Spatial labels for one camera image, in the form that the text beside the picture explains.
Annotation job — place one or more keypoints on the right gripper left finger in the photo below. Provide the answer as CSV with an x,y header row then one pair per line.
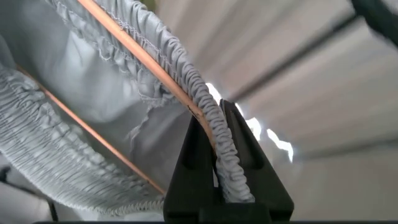
x,y
189,180

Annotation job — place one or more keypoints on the pale grey shorts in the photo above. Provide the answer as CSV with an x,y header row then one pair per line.
x,y
93,77

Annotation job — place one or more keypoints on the pink clothes hanger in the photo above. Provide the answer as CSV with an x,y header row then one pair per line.
x,y
140,54

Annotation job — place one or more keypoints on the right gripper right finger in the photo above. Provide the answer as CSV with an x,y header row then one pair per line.
x,y
261,174

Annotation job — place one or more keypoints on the black clothes rack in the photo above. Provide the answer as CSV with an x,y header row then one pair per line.
x,y
379,18

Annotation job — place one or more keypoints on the white curtain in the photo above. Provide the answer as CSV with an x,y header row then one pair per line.
x,y
326,109

